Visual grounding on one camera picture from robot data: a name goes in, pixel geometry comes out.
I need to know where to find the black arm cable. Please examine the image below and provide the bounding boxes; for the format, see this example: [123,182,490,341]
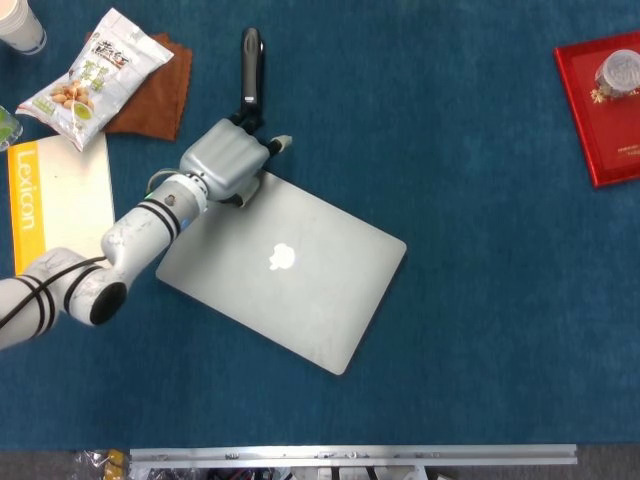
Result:
[0,255,109,331]

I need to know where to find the clear bag with yellow contents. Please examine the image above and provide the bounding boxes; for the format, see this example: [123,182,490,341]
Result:
[69,448,134,480]

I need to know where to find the aluminium profile rail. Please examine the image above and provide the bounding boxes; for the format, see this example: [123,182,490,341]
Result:
[128,443,579,471]

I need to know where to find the brown folded cloth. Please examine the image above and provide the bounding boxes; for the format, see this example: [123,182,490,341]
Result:
[84,32,194,143]

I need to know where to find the white yellow Lexicon notebook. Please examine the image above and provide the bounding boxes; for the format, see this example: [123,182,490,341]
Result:
[6,134,116,277]

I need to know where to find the green clear plastic packet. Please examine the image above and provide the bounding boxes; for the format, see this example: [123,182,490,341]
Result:
[0,104,24,151]

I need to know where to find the red hardcover certificate folder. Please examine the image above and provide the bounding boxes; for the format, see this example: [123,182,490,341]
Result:
[552,30,640,189]

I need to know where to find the stack of paper cups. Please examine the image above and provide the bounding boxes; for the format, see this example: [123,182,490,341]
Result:
[0,0,48,55]

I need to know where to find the white nut snack bag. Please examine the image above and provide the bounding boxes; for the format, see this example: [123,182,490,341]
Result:
[16,6,176,152]

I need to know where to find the silver laptop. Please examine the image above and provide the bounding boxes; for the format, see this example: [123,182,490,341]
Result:
[154,169,408,377]

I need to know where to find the blue table cloth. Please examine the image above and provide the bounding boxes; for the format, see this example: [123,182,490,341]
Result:
[0,0,640,451]

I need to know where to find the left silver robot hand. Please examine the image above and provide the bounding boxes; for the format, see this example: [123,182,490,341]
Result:
[178,113,294,209]

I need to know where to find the black stapler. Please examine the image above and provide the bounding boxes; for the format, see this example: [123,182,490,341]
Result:
[238,27,267,132]

